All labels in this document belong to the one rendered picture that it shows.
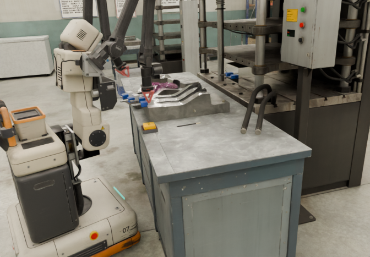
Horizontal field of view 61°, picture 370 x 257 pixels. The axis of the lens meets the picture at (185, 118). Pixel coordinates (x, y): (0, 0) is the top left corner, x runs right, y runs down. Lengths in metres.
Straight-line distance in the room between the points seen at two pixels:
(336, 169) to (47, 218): 2.04
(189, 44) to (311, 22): 4.63
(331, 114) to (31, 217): 2.00
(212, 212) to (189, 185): 0.19
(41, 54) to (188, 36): 3.78
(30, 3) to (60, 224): 7.78
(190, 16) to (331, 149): 4.36
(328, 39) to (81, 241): 1.73
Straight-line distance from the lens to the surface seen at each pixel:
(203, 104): 1.88
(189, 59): 6.34
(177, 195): 1.34
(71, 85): 1.82
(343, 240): 2.33
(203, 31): 3.15
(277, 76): 2.69
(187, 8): 6.27
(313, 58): 1.86
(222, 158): 1.37
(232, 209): 1.49
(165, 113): 1.83
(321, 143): 2.51
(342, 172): 2.76
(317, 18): 1.85
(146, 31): 1.78
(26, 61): 8.47
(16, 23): 9.30
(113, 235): 1.99
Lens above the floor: 1.42
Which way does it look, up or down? 19 degrees down
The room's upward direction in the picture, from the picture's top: 3 degrees counter-clockwise
